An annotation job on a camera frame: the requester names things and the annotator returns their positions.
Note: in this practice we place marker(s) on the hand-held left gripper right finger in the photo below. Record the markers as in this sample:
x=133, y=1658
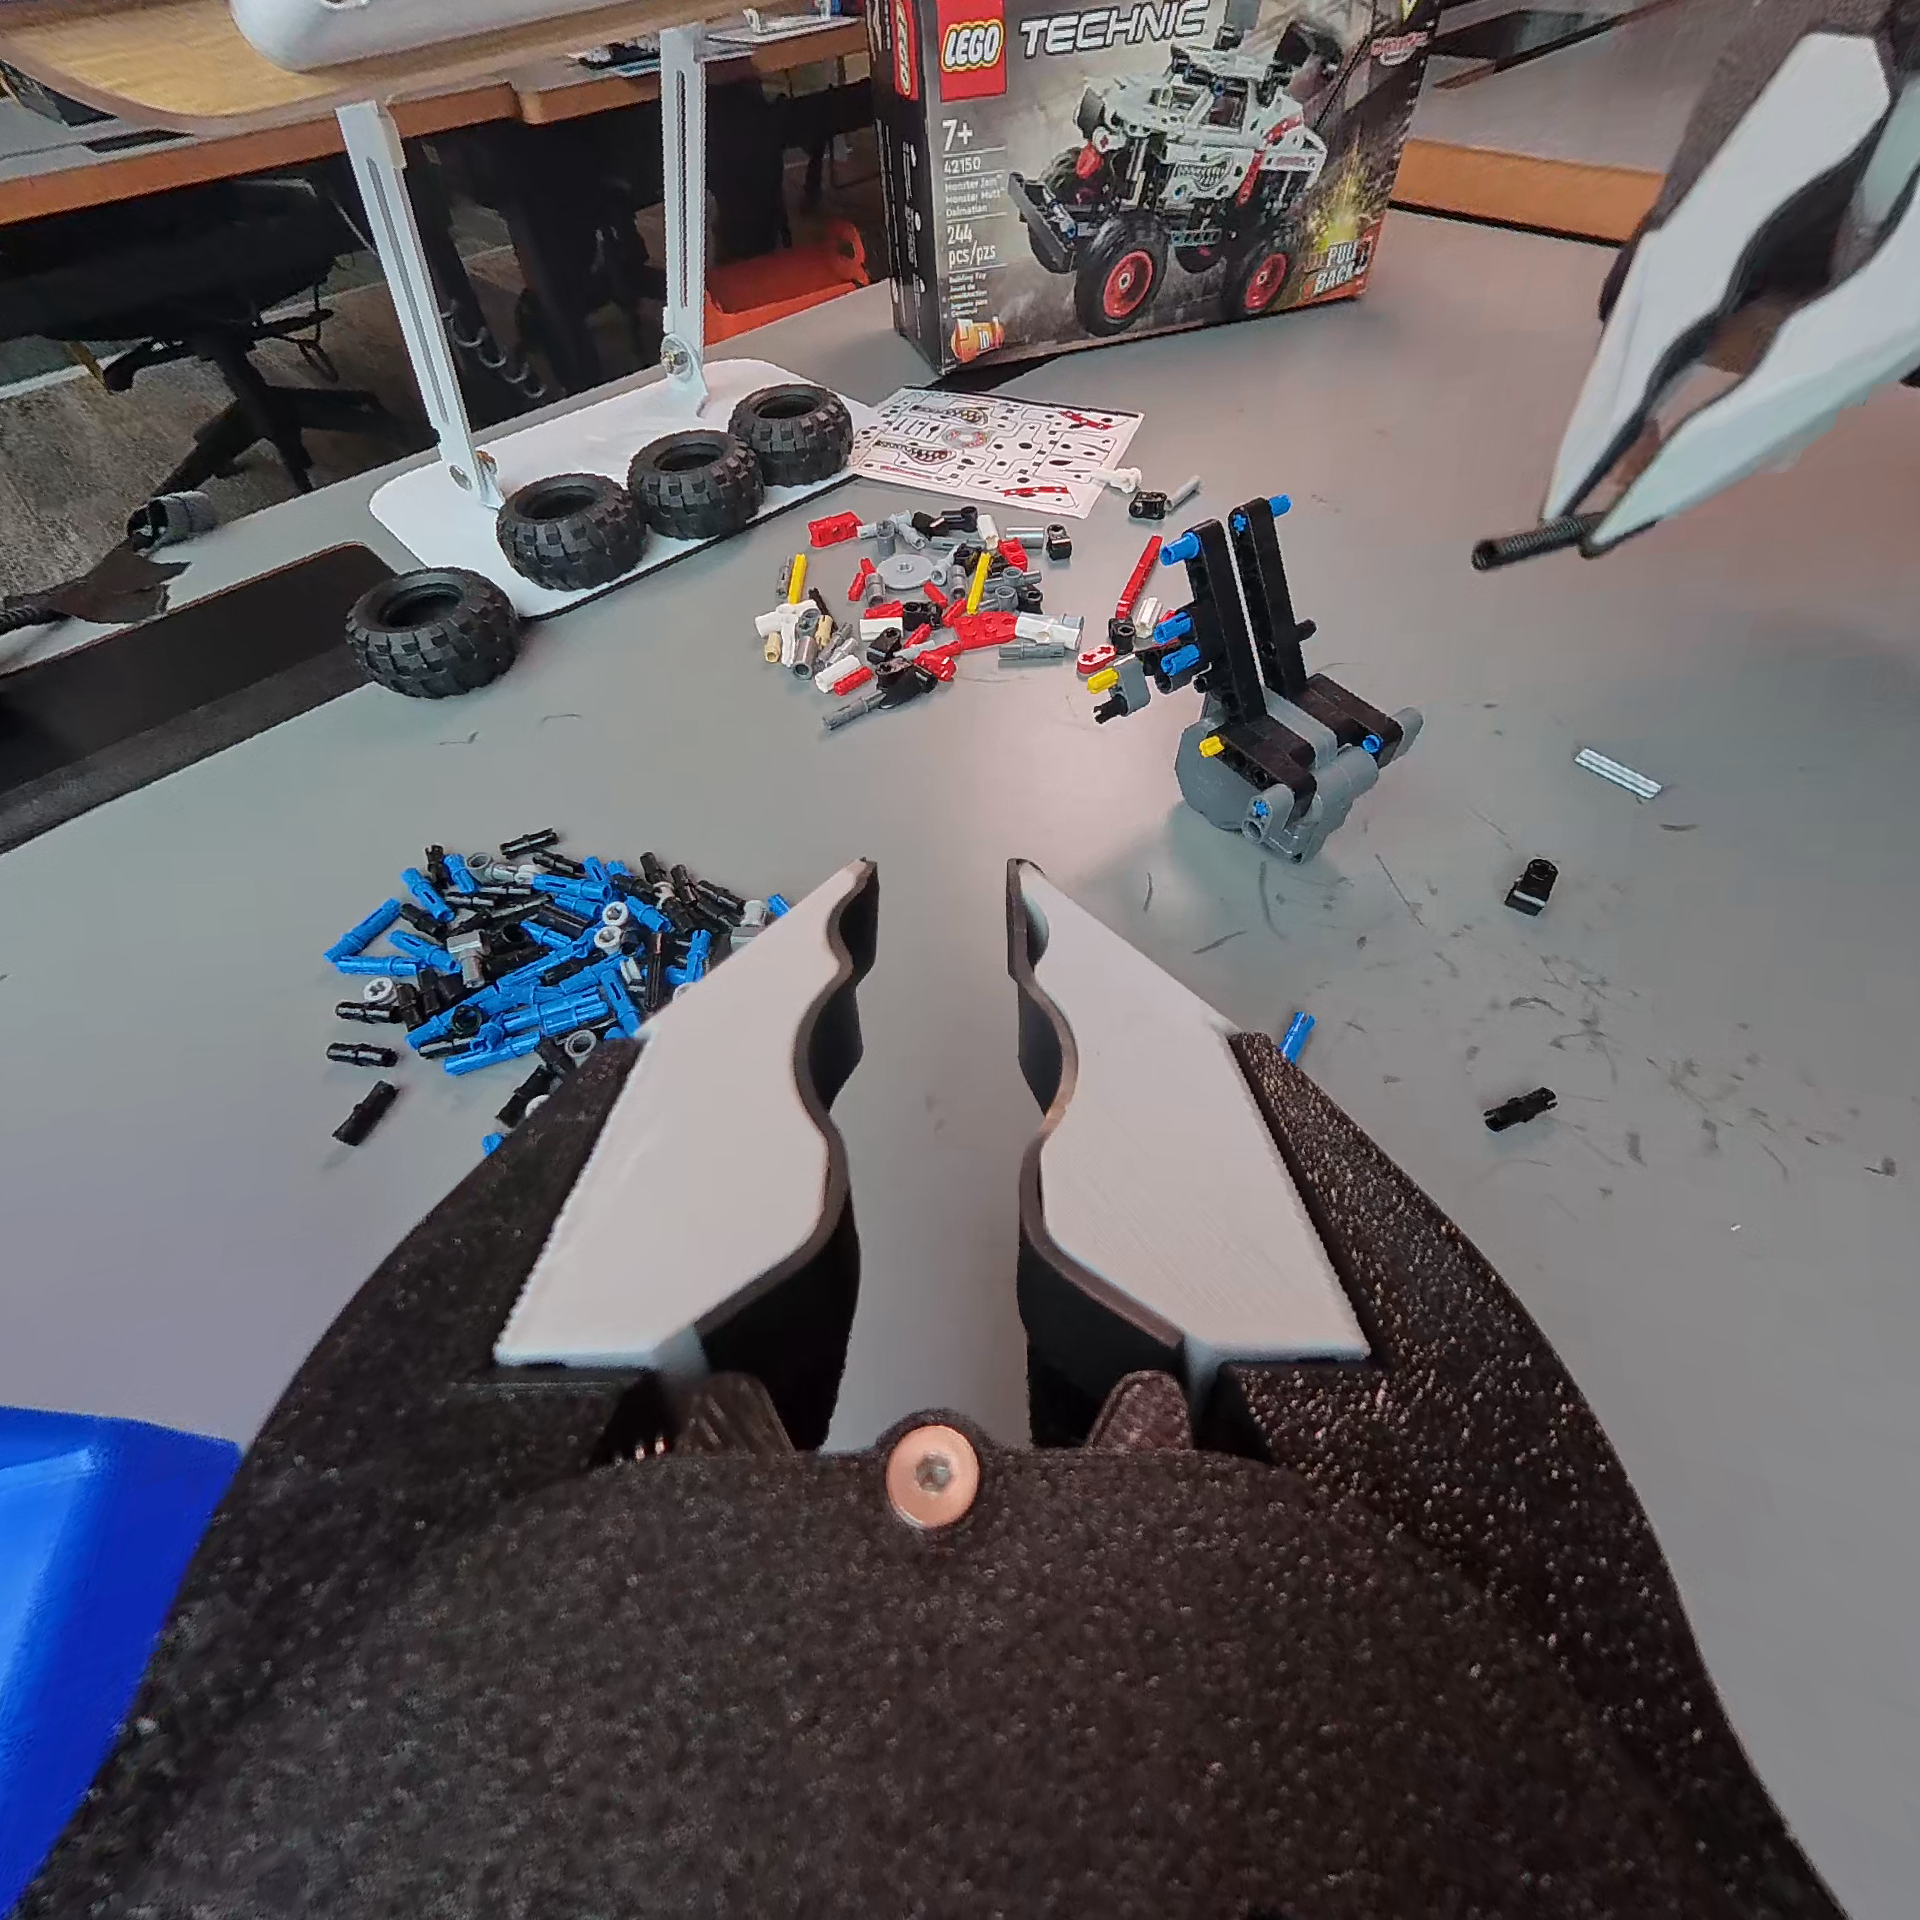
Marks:
x=1184, y=1186

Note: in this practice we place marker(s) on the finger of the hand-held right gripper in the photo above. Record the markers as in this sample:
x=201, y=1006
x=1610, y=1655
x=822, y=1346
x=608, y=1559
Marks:
x=1828, y=346
x=1693, y=255

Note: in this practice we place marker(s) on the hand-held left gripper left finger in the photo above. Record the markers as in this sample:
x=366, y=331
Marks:
x=691, y=1172

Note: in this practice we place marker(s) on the black toy axle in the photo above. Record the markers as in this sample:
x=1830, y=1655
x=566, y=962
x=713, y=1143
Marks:
x=1523, y=540

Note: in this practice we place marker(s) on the grey desk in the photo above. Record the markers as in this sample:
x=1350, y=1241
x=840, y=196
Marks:
x=1693, y=1319

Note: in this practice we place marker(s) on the single blue toy pin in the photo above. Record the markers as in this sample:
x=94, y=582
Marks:
x=1299, y=1038

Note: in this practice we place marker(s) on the wooden board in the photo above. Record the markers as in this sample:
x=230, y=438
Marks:
x=1500, y=189

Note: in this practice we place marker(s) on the pile of blue black pins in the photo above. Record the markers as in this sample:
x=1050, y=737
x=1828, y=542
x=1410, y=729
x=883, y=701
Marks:
x=524, y=974

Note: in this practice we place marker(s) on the single black toy pin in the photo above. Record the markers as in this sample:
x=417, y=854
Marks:
x=1517, y=1110

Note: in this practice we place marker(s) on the black grey brick assembly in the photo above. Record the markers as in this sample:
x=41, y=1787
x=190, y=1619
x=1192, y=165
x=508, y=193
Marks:
x=1276, y=751

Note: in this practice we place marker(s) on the black toy connector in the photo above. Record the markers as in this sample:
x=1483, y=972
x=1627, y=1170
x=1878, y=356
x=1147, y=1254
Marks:
x=1531, y=889

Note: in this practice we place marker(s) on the light grey toy axle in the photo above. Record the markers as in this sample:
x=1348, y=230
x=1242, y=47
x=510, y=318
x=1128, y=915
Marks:
x=1617, y=774

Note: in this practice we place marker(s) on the toy truck cardboard box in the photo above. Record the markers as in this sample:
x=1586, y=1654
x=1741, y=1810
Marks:
x=1171, y=181

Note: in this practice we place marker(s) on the black toy tyre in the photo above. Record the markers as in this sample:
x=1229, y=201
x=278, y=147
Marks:
x=433, y=639
x=694, y=489
x=790, y=435
x=570, y=538

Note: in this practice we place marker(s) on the pile of mixed toy bricks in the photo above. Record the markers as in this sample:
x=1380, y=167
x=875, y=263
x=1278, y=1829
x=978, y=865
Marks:
x=930, y=615

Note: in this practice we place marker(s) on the white metal stand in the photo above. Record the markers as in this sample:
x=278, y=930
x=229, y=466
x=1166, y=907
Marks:
x=420, y=517

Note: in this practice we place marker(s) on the blue plastic object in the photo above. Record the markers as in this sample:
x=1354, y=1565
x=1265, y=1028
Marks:
x=90, y=1577

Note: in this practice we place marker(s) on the white sticker sheet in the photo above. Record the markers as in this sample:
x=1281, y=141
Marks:
x=989, y=451

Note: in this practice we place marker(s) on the orange object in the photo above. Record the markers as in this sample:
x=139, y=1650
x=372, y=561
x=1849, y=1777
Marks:
x=779, y=293

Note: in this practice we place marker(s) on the black office chair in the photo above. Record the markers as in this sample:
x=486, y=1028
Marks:
x=181, y=284

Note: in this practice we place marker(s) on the white rounded object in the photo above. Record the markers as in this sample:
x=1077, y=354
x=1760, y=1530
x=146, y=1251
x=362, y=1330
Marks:
x=450, y=23

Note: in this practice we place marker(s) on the wooden table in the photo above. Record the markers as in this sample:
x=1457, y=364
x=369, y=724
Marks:
x=224, y=84

